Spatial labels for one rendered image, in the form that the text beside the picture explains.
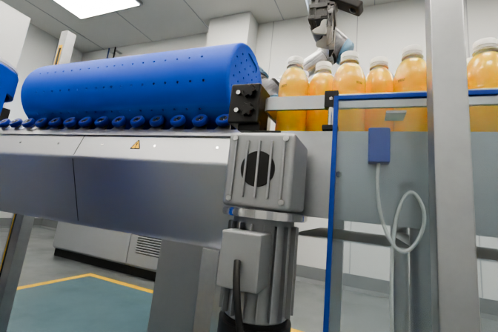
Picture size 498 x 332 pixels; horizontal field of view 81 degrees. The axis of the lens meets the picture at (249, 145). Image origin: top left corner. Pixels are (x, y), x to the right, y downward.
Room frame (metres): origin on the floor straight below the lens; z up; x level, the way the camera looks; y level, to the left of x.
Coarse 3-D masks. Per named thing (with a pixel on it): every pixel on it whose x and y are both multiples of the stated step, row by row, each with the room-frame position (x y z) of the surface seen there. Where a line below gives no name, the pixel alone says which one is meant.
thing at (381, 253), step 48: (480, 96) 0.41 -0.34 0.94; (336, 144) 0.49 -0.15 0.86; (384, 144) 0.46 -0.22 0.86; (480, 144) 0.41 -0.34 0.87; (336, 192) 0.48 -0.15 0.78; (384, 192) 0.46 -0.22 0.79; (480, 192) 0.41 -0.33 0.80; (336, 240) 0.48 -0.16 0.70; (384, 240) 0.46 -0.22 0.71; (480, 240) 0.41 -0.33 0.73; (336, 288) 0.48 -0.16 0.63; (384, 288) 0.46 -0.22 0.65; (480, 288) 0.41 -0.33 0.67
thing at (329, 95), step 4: (328, 92) 0.53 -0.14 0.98; (332, 92) 0.53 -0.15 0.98; (336, 92) 0.53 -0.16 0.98; (328, 96) 0.53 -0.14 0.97; (332, 96) 0.53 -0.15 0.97; (328, 100) 0.53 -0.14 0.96; (332, 100) 0.53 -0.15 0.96; (324, 104) 0.54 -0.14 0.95; (328, 104) 0.53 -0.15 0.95; (332, 104) 0.53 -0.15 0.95; (328, 108) 0.54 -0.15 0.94; (332, 108) 0.53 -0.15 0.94; (328, 112) 0.54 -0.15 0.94; (332, 112) 0.53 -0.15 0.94; (328, 116) 0.54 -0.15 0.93; (332, 116) 0.53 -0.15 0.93; (328, 120) 0.53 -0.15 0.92; (332, 120) 0.53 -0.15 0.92; (324, 124) 0.54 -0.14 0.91; (328, 124) 0.53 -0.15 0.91; (332, 124) 0.53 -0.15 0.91; (324, 128) 0.54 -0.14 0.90; (328, 128) 0.53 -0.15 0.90; (332, 128) 0.53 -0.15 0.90
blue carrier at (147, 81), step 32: (64, 64) 1.03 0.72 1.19; (96, 64) 0.93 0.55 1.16; (128, 64) 0.87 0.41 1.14; (160, 64) 0.81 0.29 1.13; (192, 64) 0.77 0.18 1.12; (224, 64) 0.73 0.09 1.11; (256, 64) 0.89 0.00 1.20; (32, 96) 1.03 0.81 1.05; (64, 96) 0.97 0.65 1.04; (96, 96) 0.91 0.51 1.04; (128, 96) 0.86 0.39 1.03; (160, 96) 0.82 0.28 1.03; (192, 96) 0.78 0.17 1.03; (224, 96) 0.74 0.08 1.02; (128, 128) 0.96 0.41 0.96
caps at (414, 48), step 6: (474, 42) 0.52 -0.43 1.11; (480, 42) 0.51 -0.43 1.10; (486, 42) 0.50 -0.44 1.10; (492, 42) 0.50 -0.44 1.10; (408, 48) 0.55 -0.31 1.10; (414, 48) 0.55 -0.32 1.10; (420, 48) 0.55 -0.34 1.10; (474, 48) 0.52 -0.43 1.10; (402, 54) 0.57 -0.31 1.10; (468, 60) 0.57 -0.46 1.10
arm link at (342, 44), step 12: (336, 36) 1.22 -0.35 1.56; (336, 48) 1.22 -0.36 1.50; (348, 48) 1.21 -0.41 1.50; (312, 60) 1.24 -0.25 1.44; (324, 60) 1.25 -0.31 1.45; (336, 60) 1.25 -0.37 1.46; (312, 72) 1.27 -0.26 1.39; (264, 84) 1.26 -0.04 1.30; (276, 84) 1.25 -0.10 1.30; (276, 96) 1.24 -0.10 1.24
